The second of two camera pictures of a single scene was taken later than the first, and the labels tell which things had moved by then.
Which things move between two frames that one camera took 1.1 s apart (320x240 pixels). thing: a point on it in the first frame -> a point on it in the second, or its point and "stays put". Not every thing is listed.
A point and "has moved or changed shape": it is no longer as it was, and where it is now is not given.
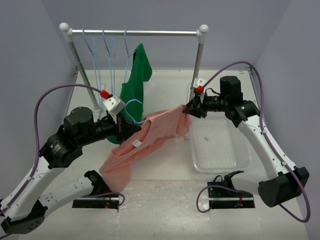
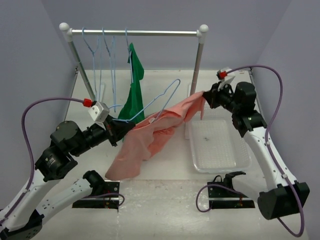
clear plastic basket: x=217 y=145 stays put
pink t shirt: x=156 y=128 has moved or changed shape
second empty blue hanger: x=109 y=57 stays put
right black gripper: x=197 y=107 -> x=212 y=96
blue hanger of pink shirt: x=130 y=116 -> x=154 y=100
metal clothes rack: x=66 y=30 stays put
